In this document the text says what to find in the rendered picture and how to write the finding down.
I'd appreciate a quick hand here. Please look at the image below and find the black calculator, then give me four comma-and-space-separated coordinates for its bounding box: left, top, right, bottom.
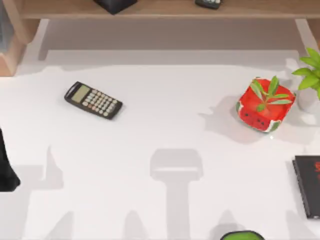
63, 80, 124, 121

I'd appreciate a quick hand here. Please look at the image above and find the red watermelon plant pot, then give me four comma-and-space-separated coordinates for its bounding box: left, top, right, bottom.
235, 75, 297, 134

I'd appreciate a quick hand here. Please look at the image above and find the wooden shelf unit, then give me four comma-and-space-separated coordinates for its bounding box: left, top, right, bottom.
0, 0, 320, 77

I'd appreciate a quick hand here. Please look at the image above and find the black angular object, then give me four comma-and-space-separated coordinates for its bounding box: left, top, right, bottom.
93, 0, 139, 15

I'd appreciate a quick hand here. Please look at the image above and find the small black device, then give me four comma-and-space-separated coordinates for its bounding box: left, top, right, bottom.
194, 0, 223, 10

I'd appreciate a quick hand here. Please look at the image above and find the green round object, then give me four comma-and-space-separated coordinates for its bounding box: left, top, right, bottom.
219, 230, 265, 240

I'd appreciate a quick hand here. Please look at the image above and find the white pot green plant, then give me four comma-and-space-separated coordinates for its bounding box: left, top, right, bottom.
291, 47, 320, 113

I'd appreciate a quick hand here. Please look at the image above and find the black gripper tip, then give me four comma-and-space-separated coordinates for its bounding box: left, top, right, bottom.
0, 127, 22, 193

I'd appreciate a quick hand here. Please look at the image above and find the black book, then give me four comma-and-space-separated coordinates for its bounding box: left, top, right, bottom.
291, 154, 320, 221

